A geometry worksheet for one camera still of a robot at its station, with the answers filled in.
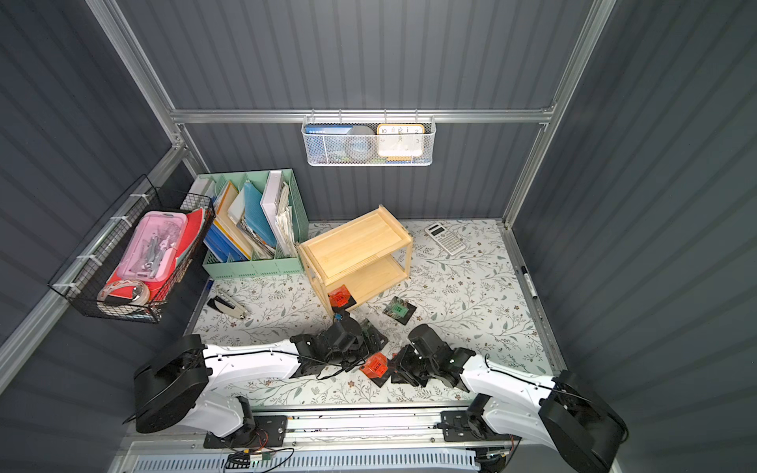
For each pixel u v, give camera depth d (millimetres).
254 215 932
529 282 1073
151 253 720
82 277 608
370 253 847
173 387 426
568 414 417
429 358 651
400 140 885
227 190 963
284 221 889
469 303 984
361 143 904
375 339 739
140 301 654
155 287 695
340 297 962
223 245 963
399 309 958
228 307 940
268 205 914
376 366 836
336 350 641
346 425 757
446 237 1146
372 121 891
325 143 838
